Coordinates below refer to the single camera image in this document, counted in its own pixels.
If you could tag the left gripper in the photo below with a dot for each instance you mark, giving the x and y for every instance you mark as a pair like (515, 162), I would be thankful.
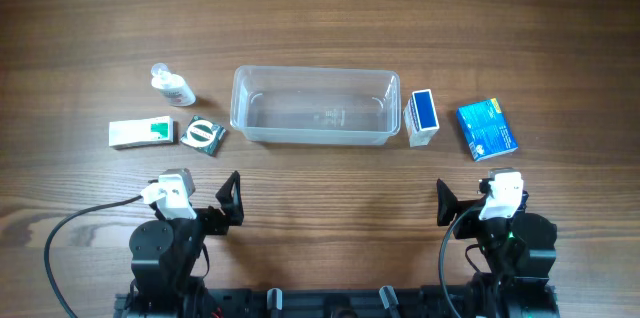
(218, 216)

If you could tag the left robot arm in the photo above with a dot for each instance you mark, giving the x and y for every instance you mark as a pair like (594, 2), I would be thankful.
(165, 249)

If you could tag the clear plastic container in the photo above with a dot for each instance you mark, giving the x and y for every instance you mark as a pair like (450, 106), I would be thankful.
(311, 105)

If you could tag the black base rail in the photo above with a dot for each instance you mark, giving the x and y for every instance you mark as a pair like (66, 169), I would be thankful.
(427, 301)

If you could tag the white green Panadol box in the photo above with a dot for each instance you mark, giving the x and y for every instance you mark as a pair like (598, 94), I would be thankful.
(141, 132)

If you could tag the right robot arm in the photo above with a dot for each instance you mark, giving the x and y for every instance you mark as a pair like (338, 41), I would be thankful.
(519, 251)

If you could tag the blue Vicks lozenge box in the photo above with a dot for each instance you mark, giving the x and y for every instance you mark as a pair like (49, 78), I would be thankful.
(486, 130)

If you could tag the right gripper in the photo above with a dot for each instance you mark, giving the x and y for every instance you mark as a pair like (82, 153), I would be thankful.
(448, 204)

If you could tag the white box with blue panel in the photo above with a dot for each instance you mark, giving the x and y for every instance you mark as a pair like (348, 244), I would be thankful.
(421, 118)

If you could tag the green Zam-Buk ointment box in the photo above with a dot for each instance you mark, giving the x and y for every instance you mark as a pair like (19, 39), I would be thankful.
(203, 135)

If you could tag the white bottle with clear cap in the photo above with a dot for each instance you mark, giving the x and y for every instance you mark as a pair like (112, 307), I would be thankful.
(171, 86)

